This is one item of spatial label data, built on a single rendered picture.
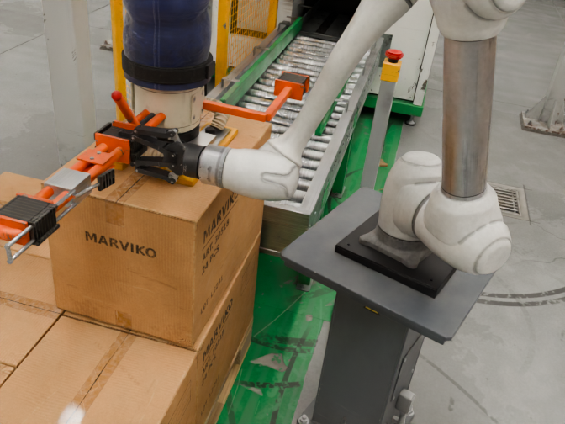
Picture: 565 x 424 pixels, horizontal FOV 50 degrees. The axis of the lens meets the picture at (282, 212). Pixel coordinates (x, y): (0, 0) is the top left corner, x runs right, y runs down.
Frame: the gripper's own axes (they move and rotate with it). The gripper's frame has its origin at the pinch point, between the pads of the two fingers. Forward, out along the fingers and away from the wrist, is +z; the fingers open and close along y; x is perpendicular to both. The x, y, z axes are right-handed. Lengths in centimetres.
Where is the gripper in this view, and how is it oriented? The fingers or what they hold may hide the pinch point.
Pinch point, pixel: (118, 145)
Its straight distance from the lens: 141.8
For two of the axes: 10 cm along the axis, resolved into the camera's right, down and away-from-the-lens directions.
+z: -9.6, -2.2, 1.6
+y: -1.0, 8.3, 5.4
